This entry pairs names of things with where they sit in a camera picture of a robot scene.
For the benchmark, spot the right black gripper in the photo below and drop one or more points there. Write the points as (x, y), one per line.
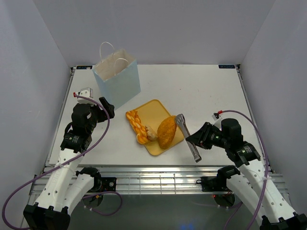
(199, 138)

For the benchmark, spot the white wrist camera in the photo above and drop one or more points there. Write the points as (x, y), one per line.
(217, 119)
(86, 93)

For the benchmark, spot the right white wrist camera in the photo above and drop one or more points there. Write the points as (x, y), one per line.
(217, 119)

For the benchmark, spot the brown oval crusty bread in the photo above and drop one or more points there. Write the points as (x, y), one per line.
(166, 132)

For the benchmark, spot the yellow plastic tray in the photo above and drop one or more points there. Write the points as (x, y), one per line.
(152, 114)

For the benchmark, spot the orange braided bread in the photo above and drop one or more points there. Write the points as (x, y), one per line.
(136, 124)

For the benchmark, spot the small croissant bread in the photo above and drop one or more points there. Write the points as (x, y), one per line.
(151, 134)

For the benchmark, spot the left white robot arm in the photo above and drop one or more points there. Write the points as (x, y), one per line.
(66, 186)

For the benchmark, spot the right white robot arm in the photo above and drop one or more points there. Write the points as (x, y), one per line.
(247, 177)

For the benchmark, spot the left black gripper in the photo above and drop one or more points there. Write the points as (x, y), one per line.
(109, 107)

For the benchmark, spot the light blue paper bag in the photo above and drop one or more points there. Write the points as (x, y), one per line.
(117, 76)

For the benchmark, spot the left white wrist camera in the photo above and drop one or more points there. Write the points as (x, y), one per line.
(86, 93)

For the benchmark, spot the aluminium table frame rail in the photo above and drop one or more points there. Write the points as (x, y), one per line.
(158, 180)

